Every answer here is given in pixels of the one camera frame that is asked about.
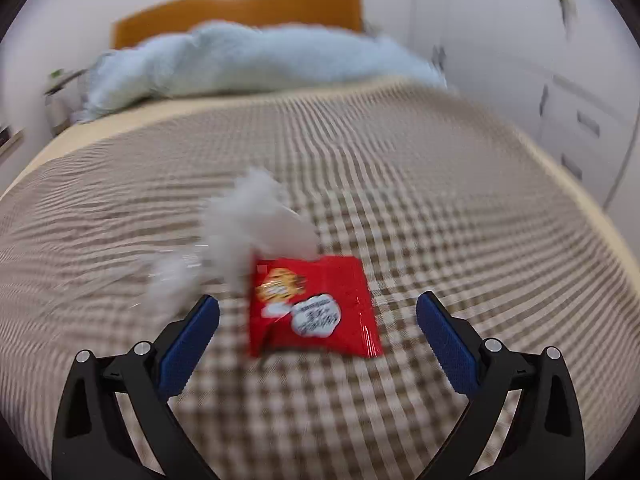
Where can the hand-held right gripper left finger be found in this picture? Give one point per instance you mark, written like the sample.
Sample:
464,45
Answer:
187,345

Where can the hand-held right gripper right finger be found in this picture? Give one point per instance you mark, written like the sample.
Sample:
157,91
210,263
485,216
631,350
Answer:
447,345

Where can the translucent disposable glove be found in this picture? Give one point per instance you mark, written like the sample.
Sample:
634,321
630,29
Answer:
240,230

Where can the red cartoon snack packet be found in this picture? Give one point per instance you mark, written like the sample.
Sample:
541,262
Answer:
320,310

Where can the wooden window sill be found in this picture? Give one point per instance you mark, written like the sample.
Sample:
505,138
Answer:
12,145

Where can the black bedside rack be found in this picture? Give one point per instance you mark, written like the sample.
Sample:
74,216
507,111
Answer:
70,95

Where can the light blue duvet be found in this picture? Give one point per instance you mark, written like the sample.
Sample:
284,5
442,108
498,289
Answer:
250,60

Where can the small green box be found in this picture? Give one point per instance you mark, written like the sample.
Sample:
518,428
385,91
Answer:
57,75

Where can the white wardrobe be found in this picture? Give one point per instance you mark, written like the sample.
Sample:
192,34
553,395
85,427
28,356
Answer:
500,35

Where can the wooden bed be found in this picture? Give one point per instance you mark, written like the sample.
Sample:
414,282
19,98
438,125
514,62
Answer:
250,5

